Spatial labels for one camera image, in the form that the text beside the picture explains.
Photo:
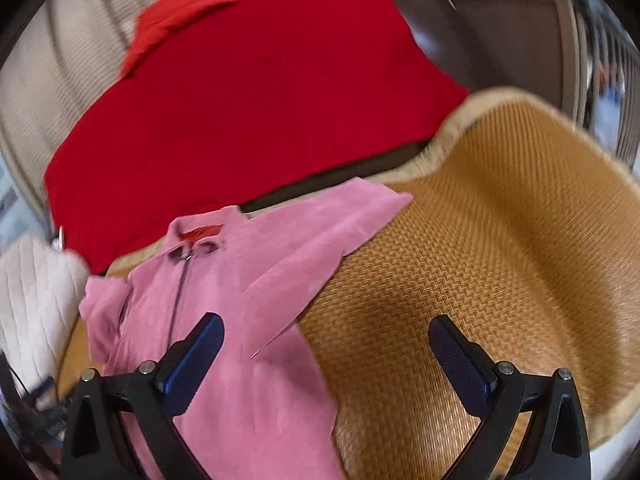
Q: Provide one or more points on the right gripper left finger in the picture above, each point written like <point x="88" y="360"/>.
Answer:
<point x="97" y="445"/>

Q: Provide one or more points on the red pillow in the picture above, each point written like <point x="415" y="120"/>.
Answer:
<point x="160" y="21"/>

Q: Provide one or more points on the beige dotted curtain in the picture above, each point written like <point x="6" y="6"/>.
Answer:
<point x="49" y="81"/>

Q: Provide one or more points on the small white patterned cloth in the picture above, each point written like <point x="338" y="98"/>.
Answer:
<point x="58" y="240"/>

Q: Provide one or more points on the woven yellow sofa mat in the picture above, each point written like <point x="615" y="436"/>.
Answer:
<point x="521" y="230"/>

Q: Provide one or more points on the pink zip jacket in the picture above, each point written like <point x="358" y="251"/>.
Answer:
<point x="263" y="411"/>

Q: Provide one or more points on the white quilted cushion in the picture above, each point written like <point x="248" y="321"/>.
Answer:
<point x="40" y="290"/>

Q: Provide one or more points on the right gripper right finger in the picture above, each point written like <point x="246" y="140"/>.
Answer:
<point x="555" y="444"/>

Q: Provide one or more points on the brown wooden cabinet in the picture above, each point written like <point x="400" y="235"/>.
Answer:
<point x="527" y="44"/>

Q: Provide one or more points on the red blanket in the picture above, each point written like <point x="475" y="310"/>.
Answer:
<point x="248" y="98"/>

